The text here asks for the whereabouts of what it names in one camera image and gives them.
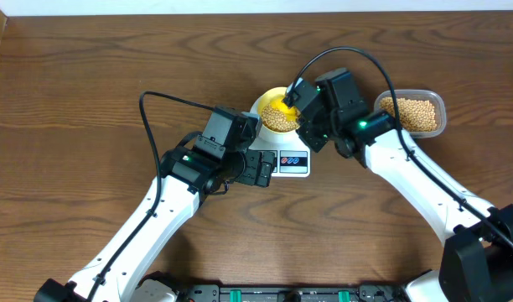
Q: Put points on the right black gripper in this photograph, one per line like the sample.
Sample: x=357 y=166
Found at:
x=304 y=132

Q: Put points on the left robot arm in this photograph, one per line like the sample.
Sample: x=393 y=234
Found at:
x=186 y=175

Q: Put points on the yellow measuring scoop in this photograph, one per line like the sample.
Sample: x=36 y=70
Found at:
x=277 y=103

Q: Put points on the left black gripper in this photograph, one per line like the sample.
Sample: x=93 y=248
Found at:
x=251 y=159

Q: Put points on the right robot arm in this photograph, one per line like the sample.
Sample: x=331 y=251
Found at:
x=477 y=237

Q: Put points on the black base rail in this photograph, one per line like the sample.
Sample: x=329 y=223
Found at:
x=354 y=293

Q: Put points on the clear plastic container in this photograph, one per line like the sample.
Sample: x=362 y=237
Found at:
x=436 y=100

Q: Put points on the pale yellow bowl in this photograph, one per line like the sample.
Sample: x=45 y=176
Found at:
x=267 y=96

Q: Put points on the soybeans in container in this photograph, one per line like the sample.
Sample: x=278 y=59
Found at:
x=417 y=115

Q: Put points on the white digital kitchen scale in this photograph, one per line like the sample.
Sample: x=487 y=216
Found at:
x=293 y=156

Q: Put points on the soybeans in yellow bowl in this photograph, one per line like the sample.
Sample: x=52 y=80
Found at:
x=280 y=119

